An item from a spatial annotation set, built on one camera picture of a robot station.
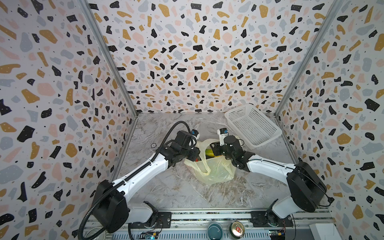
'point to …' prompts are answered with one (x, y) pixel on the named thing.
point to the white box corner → (325, 231)
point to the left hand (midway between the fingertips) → (198, 149)
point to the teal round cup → (215, 231)
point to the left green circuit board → (148, 235)
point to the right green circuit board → (277, 234)
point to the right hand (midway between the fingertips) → (209, 141)
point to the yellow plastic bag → (210, 170)
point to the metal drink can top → (237, 229)
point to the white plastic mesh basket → (251, 126)
